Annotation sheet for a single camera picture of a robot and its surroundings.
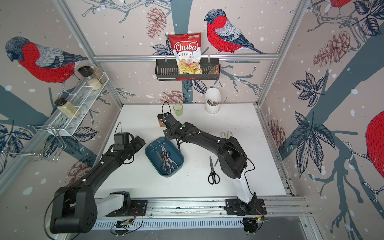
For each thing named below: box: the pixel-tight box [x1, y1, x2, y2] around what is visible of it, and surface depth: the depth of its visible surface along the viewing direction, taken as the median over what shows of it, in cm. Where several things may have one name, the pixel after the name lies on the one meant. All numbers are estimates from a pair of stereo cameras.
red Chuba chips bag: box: [168, 32, 203, 75], surface depth 84 cm
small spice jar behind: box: [92, 64, 107, 84], surface depth 87 cm
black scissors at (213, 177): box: [208, 156, 220, 185], surface depth 85 cm
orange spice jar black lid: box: [157, 113, 165, 127], surface depth 103 cm
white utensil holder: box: [205, 87, 221, 114], surface depth 112 cm
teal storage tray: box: [145, 137, 184, 177], surface depth 92 cm
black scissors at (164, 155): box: [160, 151, 170, 169], surface depth 93 cm
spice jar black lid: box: [77, 65, 94, 77], surface depth 81 cm
